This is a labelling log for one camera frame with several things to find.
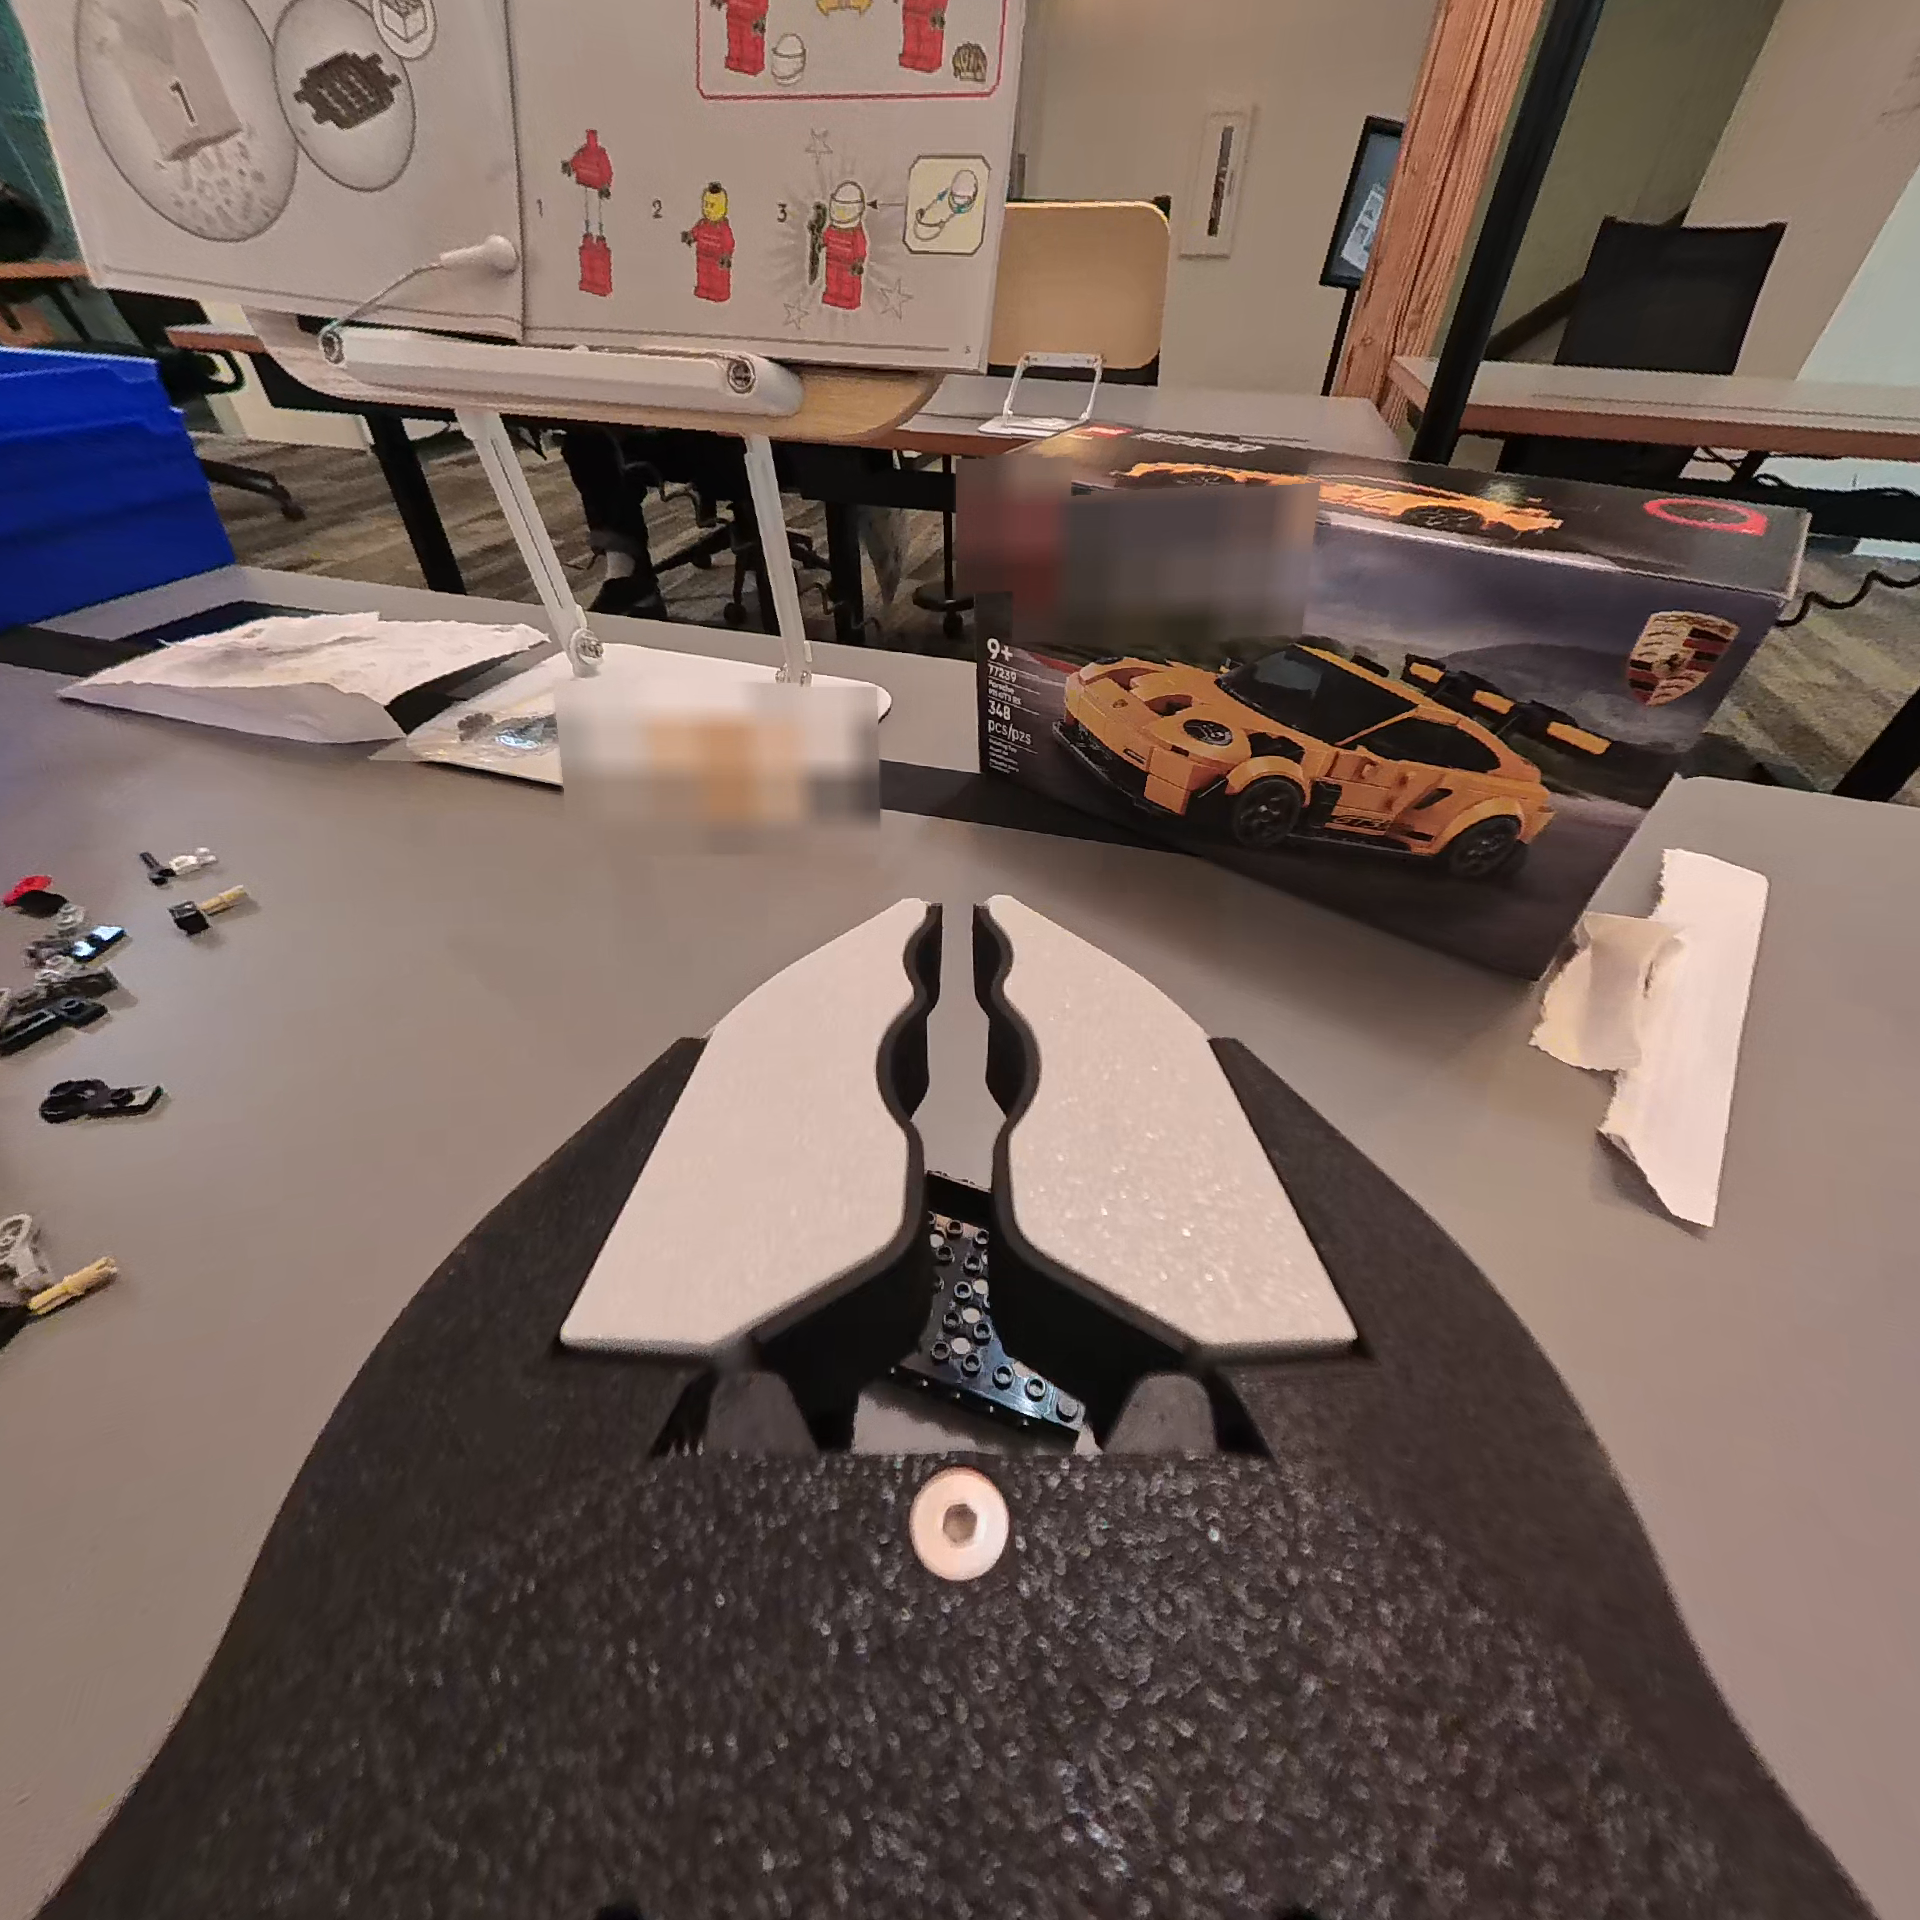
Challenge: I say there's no clear bag of small parts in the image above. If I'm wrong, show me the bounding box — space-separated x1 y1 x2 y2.
373 698 564 774

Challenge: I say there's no toy instruction booklet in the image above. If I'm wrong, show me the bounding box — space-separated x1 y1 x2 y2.
29 0 1029 377

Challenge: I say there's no black toy car box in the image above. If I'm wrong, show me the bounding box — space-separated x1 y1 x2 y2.
960 435 1814 981

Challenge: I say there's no grey top table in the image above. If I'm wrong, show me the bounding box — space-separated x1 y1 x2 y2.
1381 354 1920 489

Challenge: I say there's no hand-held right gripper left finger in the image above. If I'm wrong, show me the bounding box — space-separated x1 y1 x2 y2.
555 897 947 1453

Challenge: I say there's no blue plastic bin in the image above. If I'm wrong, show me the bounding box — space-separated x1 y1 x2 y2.
0 348 237 636

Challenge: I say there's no framed wall picture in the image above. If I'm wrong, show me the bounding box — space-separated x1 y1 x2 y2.
1177 103 1256 255

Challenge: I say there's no pile of small toy bricks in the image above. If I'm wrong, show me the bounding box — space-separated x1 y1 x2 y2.
0 849 250 1354

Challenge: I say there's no white printed paper bag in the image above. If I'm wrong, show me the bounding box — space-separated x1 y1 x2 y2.
58 613 548 747
1529 849 1772 1229

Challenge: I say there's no wooden pillar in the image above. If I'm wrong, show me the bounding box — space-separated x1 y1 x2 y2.
1333 0 1547 437

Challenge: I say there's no black studded toy plate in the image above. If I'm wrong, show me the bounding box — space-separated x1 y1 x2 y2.
885 1171 1089 1449

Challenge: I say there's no black wall screen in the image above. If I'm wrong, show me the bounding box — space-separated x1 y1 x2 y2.
1318 117 1403 290

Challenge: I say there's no black office chair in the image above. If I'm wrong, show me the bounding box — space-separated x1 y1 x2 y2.
1558 218 1789 399

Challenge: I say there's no grey desk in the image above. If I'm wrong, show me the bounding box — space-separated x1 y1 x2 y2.
0 563 1920 1920

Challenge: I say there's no black slanted pole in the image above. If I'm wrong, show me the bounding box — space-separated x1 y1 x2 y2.
1410 0 1608 466

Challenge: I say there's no small white wire stand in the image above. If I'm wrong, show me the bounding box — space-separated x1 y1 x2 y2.
982 348 1108 437

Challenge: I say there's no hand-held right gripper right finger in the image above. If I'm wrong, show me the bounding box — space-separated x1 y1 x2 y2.
971 894 1363 1445

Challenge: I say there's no white and wood book stand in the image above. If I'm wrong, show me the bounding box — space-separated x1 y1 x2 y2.
240 230 947 722

